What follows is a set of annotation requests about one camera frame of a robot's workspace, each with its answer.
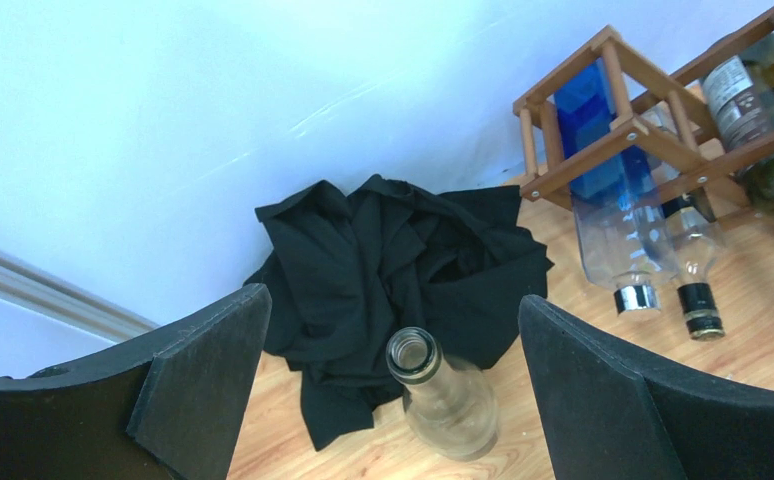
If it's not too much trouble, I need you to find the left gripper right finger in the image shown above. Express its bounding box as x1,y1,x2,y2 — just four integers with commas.
518,295,774,479

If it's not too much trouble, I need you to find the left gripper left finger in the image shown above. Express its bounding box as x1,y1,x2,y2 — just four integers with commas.
0,284,272,479

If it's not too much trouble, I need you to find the clear bottle with dark label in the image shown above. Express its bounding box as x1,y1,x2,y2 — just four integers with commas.
386,327,500,462

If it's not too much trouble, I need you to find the blue bottle left in rack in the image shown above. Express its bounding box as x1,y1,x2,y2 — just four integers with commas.
553,60,678,320

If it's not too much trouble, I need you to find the clear bottle black cap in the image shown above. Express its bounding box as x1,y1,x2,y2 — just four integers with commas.
638,105,727,343

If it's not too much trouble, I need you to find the brown wooden wine rack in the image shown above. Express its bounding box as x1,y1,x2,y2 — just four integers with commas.
513,6,774,229

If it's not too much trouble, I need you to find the dark green wine bottle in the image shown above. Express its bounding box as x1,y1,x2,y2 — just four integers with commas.
699,33,774,218

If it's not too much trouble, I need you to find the black crumpled cloth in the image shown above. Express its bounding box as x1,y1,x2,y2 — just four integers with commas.
251,175,552,450

